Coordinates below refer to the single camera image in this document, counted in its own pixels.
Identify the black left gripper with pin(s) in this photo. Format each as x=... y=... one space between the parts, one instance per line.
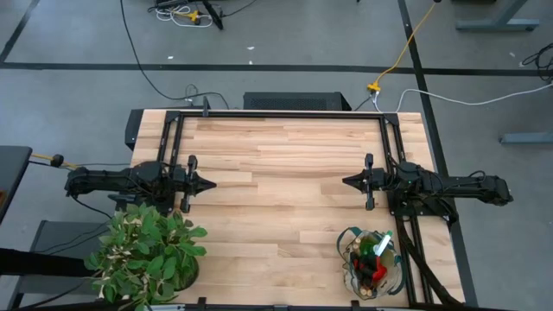
x=188 y=183

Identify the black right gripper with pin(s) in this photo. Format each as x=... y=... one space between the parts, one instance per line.
x=371 y=181

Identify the green spray bottle white nozzle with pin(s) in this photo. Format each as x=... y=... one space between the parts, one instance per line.
x=382 y=244

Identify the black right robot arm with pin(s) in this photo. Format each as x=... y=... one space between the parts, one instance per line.
x=453 y=185

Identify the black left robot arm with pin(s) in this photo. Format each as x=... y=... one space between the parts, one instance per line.
x=121 y=181

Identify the green transparent gardening bag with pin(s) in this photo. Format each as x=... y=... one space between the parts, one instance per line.
x=391 y=281

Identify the green potted plant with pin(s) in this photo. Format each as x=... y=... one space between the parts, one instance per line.
x=142 y=250

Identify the black computer tower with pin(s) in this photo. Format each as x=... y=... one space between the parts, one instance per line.
x=294 y=101

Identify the dark grey cart shelf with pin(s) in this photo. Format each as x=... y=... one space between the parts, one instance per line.
x=56 y=235

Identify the black floor stand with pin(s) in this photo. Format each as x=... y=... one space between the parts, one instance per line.
x=214 y=15

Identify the grey desk foot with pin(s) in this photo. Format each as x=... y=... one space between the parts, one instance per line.
x=531 y=137

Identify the black side table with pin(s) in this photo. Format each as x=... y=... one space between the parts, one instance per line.
x=13 y=173

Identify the grey desk leg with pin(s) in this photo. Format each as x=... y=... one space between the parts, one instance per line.
x=497 y=25

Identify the black aluminium table frame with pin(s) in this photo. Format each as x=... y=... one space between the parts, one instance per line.
x=294 y=114

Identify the silver aluminium bracket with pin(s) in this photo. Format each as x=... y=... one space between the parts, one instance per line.
x=168 y=308

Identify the black rig post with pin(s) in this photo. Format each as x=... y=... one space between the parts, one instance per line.
x=34 y=262

